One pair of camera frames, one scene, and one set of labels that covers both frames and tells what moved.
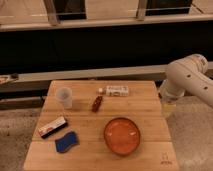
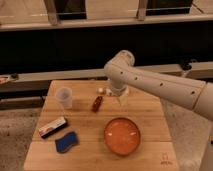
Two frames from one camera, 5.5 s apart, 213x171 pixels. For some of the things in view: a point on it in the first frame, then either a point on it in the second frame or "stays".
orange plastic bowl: [122, 135] stays
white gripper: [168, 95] -> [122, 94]
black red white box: [52, 127] stays
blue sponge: [66, 142] stays
